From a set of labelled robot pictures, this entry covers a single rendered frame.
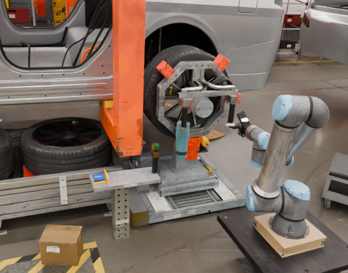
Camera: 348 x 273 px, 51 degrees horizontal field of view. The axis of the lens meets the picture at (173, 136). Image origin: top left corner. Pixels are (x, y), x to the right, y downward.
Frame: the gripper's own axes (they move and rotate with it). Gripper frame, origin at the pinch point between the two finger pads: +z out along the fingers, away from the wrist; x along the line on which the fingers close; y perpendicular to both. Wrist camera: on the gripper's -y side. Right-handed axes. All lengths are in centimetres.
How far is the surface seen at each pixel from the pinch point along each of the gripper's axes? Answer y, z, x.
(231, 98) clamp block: -11.2, 4.5, 5.0
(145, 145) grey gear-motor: 15, 54, -53
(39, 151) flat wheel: -22, 51, -121
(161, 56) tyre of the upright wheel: -44, 47, -17
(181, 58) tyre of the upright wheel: -40, 34, -8
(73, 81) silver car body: -49, 72, -78
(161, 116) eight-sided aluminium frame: -13.1, 27.2, -37.8
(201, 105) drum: -13.3, 12.3, -13.4
